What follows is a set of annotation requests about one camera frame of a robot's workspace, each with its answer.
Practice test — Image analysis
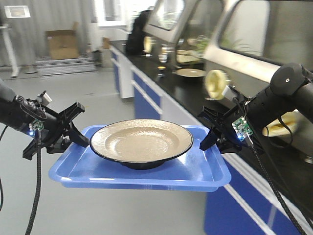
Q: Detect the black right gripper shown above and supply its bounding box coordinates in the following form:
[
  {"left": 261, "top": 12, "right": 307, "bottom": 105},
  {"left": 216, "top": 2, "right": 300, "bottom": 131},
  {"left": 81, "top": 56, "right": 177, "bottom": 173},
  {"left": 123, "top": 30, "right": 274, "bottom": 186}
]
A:
[{"left": 198, "top": 99, "right": 253, "bottom": 153}]

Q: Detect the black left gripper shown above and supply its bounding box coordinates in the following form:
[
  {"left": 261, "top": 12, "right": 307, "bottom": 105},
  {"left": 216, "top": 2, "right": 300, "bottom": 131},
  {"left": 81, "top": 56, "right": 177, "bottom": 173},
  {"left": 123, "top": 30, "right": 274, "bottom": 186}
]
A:
[{"left": 21, "top": 98, "right": 89, "bottom": 159}]

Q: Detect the blue plastic tray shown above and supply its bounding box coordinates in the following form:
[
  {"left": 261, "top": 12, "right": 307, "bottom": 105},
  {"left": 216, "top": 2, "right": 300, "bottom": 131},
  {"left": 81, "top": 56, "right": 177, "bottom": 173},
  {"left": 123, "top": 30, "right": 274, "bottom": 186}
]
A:
[{"left": 48, "top": 124, "right": 232, "bottom": 192}]

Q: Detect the beige plate with black rim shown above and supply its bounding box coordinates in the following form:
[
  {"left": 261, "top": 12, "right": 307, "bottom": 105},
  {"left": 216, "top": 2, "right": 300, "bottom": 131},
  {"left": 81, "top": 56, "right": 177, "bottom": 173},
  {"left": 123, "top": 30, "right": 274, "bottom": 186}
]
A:
[{"left": 89, "top": 119, "right": 193, "bottom": 170}]

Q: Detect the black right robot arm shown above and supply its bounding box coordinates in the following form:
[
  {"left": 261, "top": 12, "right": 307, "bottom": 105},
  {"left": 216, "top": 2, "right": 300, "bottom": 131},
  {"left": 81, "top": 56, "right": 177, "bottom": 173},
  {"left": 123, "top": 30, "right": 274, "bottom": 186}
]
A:
[{"left": 199, "top": 63, "right": 313, "bottom": 152}]

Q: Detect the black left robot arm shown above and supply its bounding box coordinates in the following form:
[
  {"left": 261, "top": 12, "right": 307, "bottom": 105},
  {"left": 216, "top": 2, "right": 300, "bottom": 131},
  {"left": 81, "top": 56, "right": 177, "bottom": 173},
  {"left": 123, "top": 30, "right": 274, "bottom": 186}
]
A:
[{"left": 0, "top": 81, "right": 89, "bottom": 154}]

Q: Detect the blue white lab cabinet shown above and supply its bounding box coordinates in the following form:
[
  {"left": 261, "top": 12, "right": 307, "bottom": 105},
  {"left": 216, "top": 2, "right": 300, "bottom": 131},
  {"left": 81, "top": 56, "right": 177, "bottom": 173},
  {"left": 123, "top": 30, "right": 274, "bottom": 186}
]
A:
[{"left": 111, "top": 41, "right": 298, "bottom": 235}]

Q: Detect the green circuit board right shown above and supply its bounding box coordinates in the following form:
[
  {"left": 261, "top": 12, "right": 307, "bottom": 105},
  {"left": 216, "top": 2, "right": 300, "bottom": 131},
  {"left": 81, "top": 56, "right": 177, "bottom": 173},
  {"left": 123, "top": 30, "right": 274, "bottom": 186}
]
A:
[{"left": 232, "top": 117, "right": 253, "bottom": 143}]

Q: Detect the green circuit board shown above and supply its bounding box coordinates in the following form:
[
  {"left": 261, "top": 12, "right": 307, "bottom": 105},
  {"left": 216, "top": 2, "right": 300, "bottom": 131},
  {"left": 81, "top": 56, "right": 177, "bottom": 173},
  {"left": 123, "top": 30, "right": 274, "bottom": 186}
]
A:
[
  {"left": 29, "top": 119, "right": 44, "bottom": 136},
  {"left": 232, "top": 117, "right": 253, "bottom": 143}
]

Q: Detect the green circuit board left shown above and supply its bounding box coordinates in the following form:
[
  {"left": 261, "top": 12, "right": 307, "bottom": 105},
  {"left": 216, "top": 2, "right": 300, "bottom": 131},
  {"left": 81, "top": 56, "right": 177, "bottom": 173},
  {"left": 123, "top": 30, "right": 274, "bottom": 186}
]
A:
[{"left": 29, "top": 119, "right": 44, "bottom": 136}]

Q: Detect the cream handwheel on fume hood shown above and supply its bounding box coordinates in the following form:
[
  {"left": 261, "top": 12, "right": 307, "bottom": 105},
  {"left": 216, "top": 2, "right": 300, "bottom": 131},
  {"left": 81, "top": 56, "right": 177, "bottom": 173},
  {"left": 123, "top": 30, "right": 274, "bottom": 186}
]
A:
[{"left": 204, "top": 70, "right": 230, "bottom": 100}]

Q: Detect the beige plate on counter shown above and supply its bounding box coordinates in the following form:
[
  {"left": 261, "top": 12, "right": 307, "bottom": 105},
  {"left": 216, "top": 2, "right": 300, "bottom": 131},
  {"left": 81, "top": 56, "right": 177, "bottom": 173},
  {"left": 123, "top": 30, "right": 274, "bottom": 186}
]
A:
[{"left": 176, "top": 68, "right": 205, "bottom": 78}]

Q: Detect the cardboard box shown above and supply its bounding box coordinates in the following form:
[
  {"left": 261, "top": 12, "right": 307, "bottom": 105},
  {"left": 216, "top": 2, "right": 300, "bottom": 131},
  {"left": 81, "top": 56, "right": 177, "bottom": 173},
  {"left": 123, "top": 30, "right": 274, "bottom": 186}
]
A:
[{"left": 45, "top": 30, "right": 79, "bottom": 60}]

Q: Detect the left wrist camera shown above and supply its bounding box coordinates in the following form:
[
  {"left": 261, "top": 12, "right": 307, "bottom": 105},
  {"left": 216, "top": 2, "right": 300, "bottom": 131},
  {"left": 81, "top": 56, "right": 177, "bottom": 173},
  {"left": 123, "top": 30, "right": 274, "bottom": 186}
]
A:
[{"left": 36, "top": 90, "right": 52, "bottom": 106}]

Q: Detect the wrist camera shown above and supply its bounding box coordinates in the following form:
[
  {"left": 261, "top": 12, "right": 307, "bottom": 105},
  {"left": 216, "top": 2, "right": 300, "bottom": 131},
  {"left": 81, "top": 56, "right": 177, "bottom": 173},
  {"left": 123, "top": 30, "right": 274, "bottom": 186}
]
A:
[
  {"left": 36, "top": 90, "right": 52, "bottom": 106},
  {"left": 222, "top": 85, "right": 241, "bottom": 101}
]

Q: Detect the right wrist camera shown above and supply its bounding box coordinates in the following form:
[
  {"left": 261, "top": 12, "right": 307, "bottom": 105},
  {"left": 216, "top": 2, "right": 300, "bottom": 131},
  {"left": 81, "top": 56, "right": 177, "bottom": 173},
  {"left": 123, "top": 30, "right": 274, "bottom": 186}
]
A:
[{"left": 222, "top": 85, "right": 241, "bottom": 101}]

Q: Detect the left braided black cable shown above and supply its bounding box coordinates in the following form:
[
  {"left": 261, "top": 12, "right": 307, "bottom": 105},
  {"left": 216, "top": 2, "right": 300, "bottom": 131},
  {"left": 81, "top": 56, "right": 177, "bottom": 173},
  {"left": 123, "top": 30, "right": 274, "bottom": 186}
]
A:
[{"left": 0, "top": 124, "right": 43, "bottom": 235}]

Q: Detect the braided black cable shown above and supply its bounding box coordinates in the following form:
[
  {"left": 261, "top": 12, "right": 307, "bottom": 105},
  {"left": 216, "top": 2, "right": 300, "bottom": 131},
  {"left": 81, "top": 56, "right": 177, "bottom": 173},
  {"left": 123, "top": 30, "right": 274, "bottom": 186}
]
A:
[
  {"left": 0, "top": 124, "right": 43, "bottom": 235},
  {"left": 246, "top": 134, "right": 313, "bottom": 235}
]

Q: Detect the right braided black cable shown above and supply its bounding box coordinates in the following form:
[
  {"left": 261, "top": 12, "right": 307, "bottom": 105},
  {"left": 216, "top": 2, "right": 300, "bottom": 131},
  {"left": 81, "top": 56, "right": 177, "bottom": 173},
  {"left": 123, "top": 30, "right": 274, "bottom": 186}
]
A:
[{"left": 246, "top": 134, "right": 313, "bottom": 235}]

